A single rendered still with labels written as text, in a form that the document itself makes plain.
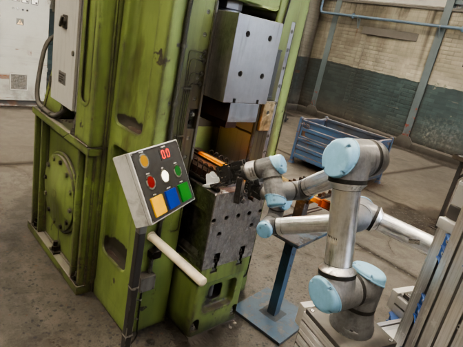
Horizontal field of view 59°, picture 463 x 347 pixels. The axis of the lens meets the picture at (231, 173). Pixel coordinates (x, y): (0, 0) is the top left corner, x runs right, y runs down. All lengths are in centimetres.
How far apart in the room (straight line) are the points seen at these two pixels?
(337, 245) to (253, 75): 105
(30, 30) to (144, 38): 495
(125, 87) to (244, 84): 64
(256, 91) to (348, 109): 877
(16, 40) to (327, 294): 626
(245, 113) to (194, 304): 109
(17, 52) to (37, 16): 61
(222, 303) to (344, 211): 147
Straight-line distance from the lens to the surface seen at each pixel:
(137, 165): 154
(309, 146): 615
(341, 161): 120
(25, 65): 705
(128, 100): 224
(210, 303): 254
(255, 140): 239
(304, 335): 166
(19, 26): 697
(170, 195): 165
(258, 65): 205
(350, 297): 133
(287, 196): 155
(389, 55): 1039
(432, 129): 979
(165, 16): 190
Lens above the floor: 167
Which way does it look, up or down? 19 degrees down
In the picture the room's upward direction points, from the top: 11 degrees clockwise
